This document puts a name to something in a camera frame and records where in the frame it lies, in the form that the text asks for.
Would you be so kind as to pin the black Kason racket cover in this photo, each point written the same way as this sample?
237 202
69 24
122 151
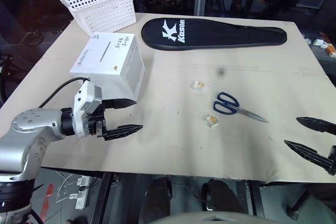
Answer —
210 33

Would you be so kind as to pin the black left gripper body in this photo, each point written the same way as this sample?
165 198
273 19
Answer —
94 123

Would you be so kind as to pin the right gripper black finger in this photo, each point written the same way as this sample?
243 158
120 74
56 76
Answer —
309 153
315 124

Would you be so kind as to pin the white cardboard box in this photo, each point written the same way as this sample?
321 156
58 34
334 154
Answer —
110 61

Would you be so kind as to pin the small white and orange boxes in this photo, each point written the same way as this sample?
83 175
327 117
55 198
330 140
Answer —
326 47

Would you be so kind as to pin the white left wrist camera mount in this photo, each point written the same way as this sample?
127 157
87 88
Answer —
82 100

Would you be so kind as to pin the white perforated plastic basket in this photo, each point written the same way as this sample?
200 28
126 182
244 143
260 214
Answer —
105 9

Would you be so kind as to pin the white power strip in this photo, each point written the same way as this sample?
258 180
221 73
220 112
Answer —
82 195

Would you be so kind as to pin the dark rounded shape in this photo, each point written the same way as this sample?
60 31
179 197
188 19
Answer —
156 200
221 197

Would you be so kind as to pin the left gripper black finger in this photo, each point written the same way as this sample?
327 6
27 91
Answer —
123 130
120 103

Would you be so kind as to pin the grey robot torso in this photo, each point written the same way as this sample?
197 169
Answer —
215 218

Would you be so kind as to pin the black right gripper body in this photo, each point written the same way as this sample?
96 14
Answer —
333 151

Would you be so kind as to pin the black table leg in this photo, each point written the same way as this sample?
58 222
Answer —
256 203
101 200

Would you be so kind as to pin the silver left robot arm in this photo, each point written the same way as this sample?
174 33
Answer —
29 140

